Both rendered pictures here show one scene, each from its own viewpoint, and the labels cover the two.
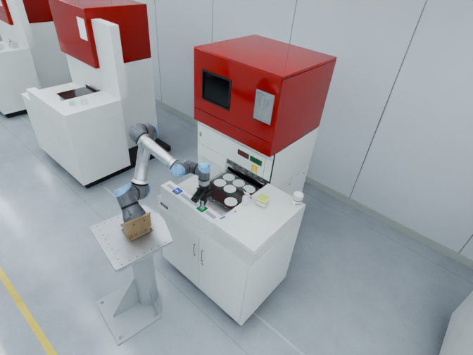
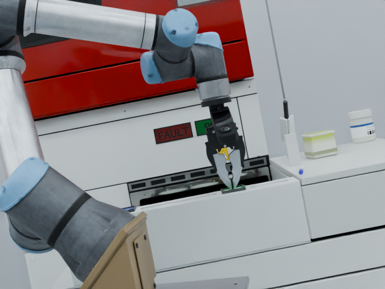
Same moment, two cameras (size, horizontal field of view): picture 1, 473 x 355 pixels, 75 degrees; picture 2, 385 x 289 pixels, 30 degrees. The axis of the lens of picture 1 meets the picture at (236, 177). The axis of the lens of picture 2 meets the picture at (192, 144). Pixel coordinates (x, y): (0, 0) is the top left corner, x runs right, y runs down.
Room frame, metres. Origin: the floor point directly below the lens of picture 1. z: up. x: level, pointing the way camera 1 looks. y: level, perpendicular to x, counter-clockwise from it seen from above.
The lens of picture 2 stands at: (0.32, 1.29, 1.17)
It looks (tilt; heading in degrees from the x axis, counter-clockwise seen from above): 3 degrees down; 322
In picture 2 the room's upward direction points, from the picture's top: 11 degrees counter-clockwise
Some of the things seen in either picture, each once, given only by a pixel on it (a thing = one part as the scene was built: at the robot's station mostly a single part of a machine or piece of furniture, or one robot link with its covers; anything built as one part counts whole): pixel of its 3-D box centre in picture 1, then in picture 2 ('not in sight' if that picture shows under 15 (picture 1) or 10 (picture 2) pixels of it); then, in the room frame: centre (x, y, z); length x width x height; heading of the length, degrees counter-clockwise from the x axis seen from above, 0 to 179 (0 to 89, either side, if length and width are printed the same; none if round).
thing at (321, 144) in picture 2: (262, 201); (319, 144); (1.68, -0.20, 1.00); 0.07 x 0.07 x 0.07; 61
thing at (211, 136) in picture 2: (204, 189); (220, 124); (1.60, 0.21, 1.12); 0.09 x 0.08 x 0.12; 142
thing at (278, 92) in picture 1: (261, 89); (116, 20); (2.45, -0.13, 1.52); 0.81 x 0.75 x 0.59; 52
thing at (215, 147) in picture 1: (231, 155); (138, 166); (2.21, 0.06, 1.02); 0.82 x 0.03 x 0.40; 52
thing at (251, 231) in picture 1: (260, 220); (350, 180); (1.60, -0.20, 0.89); 0.62 x 0.35 x 0.14; 142
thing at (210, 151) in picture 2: not in sight; (216, 152); (1.60, 0.24, 1.06); 0.05 x 0.02 x 0.09; 52
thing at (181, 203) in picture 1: (189, 207); (185, 230); (1.66, 0.32, 0.89); 0.55 x 0.09 x 0.14; 52
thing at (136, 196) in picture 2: (245, 177); (201, 194); (2.09, -0.07, 0.89); 0.44 x 0.02 x 0.10; 52
